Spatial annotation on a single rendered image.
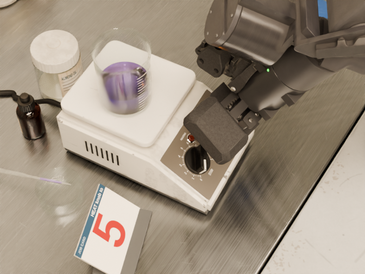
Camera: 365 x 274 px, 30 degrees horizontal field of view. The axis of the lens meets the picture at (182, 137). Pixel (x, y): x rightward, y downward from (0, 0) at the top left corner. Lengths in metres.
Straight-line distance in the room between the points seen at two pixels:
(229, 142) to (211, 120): 0.03
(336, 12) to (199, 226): 0.31
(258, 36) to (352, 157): 0.30
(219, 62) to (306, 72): 0.09
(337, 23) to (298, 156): 0.30
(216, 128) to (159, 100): 0.12
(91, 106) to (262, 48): 0.24
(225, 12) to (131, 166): 0.25
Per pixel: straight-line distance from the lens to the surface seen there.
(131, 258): 0.76
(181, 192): 0.77
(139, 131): 0.75
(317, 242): 0.79
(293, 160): 0.84
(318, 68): 0.63
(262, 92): 0.68
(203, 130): 0.66
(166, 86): 0.79
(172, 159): 0.76
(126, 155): 0.76
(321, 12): 1.00
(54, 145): 0.85
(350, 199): 0.83
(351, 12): 0.58
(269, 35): 0.60
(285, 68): 0.65
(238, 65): 0.68
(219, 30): 0.60
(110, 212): 0.76
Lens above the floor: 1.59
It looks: 54 degrees down
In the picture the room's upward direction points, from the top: 1 degrees clockwise
